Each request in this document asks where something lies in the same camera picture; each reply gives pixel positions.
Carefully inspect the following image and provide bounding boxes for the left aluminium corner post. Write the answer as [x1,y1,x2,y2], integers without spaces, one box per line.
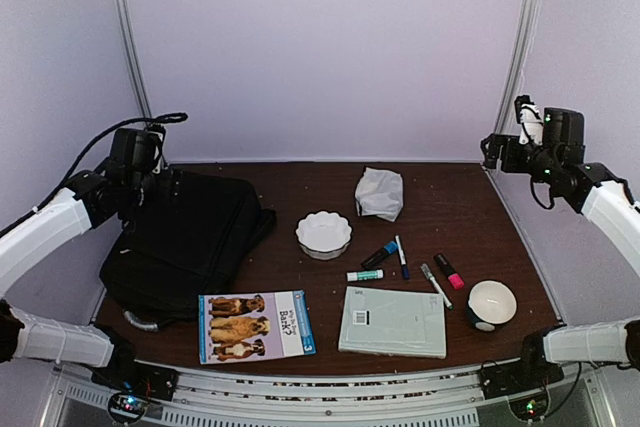
[114,0,152,117]

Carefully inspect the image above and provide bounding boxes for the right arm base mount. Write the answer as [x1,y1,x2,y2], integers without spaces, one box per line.
[478,359,564,423]

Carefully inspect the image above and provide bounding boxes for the white green glue stick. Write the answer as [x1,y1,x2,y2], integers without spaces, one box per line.
[346,269,384,282]

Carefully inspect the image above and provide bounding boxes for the aluminium front rail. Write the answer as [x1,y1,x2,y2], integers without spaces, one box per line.
[39,361,621,427]

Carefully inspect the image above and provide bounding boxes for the white marker pen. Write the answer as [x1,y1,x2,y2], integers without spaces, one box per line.
[420,263,454,311]

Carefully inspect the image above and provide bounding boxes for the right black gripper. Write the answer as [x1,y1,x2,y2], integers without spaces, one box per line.
[481,132,559,184]

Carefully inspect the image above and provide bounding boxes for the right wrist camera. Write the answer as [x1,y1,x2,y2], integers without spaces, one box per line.
[514,95,543,145]

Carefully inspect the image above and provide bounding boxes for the white and dark blue bowl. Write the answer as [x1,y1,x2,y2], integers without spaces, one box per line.
[466,280,518,332]

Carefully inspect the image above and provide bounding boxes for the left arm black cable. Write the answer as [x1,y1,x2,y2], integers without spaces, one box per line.
[42,112,189,208]

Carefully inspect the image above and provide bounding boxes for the grey notebook with barcode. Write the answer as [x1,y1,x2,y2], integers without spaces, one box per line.
[338,286,447,359]

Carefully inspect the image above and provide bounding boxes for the blue highlighter marker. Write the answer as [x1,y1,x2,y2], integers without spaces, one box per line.
[361,241,398,270]

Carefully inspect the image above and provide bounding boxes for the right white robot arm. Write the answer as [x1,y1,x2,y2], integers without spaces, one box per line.
[480,134,639,389]

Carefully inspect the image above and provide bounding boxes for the white fluted ceramic bowl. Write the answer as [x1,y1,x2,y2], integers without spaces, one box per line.
[295,211,353,261]

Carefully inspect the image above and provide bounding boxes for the dog picture book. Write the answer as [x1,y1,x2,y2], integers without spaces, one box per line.
[198,290,316,365]

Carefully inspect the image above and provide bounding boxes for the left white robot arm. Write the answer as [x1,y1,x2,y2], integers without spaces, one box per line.
[1,121,166,391]

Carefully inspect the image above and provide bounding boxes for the blue capped white pen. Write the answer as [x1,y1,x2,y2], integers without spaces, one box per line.
[394,235,410,280]

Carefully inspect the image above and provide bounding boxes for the pink highlighter marker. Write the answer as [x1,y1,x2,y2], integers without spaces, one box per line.
[434,253,465,290]

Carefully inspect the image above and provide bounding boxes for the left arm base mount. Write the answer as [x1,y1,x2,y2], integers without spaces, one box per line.
[87,362,179,426]

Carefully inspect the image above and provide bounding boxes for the right aluminium corner post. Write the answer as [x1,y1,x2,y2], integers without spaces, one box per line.
[493,0,540,133]

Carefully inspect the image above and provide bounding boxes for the aluminium corner post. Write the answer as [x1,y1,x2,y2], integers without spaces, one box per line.
[493,0,540,133]
[114,0,152,117]

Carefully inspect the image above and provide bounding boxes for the crumpled grey cloth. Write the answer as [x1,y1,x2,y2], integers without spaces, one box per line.
[354,167,404,222]

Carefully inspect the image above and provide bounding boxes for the black student backpack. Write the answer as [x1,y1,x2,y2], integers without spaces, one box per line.
[100,171,277,332]

